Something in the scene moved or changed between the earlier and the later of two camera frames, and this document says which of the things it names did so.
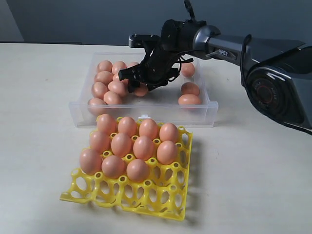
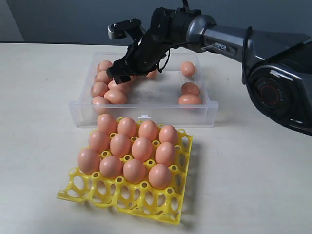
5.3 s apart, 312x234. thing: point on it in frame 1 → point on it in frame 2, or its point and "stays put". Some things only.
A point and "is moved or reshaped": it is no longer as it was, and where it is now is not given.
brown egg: (90, 161) stays put
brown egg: (144, 147) stays put
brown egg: (148, 127) stays put
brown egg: (106, 123) stays put
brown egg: (115, 77) is moved or reshaped
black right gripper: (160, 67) → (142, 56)
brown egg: (127, 125) stays put
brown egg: (97, 106) is moved or reshaped
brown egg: (167, 152) stays put
